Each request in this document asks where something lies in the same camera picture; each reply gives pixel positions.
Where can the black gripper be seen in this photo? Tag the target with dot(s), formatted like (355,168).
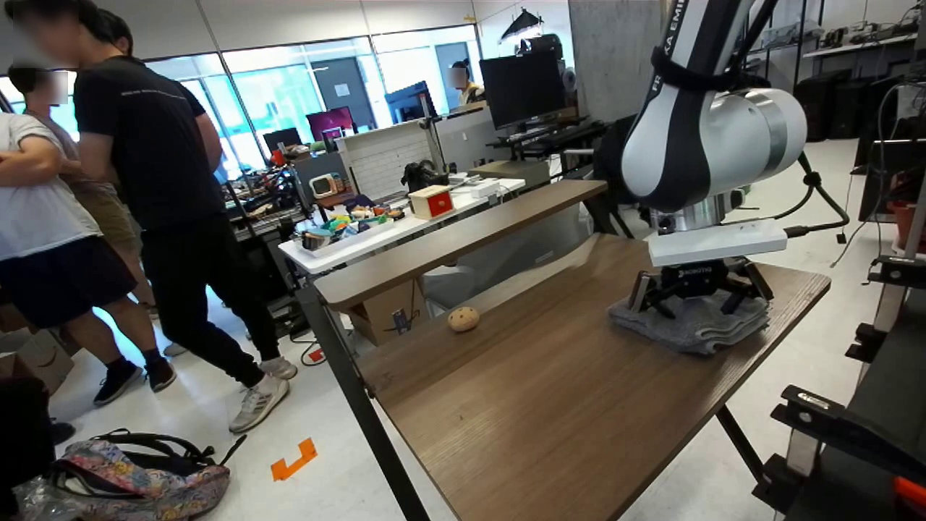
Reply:
(702,279)

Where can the grey towel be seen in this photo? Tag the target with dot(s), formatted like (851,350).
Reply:
(695,331)

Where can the tan potato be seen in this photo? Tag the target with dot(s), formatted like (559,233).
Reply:
(465,318)

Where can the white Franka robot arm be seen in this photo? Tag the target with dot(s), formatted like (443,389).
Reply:
(734,134)

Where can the black computer monitor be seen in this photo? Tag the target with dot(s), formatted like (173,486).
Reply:
(526,88)

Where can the red box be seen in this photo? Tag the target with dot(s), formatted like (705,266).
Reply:
(432,201)

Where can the black desktop device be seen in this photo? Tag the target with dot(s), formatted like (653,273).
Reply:
(422,173)

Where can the cardboard box blue logo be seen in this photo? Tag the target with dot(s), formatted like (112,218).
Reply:
(386,306)

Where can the distant seated person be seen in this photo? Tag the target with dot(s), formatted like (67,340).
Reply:
(465,81)

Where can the white desk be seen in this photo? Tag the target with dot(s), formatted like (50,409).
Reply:
(386,236)

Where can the white perforated panel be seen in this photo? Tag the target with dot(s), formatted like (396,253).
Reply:
(386,159)

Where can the monitor with blue screen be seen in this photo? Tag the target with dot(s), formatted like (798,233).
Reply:
(409,101)

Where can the black diagonal metal pole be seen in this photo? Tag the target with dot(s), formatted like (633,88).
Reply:
(358,405)

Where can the pile of colourful toys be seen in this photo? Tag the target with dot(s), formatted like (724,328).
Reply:
(336,227)

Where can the monitor with purple screen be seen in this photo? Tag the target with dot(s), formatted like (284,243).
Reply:
(332,123)

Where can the orange floor tape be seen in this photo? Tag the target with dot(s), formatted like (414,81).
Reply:
(294,460)

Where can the person in black clothes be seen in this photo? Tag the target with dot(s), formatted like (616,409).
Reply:
(174,192)

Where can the colourful patterned backpack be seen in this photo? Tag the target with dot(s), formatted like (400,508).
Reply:
(127,477)

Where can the person white shirt black shorts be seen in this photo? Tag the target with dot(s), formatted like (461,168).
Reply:
(59,241)

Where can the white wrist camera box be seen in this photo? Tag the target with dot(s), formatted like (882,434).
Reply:
(713,243)

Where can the black table leg frame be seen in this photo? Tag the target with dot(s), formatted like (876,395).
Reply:
(749,450)

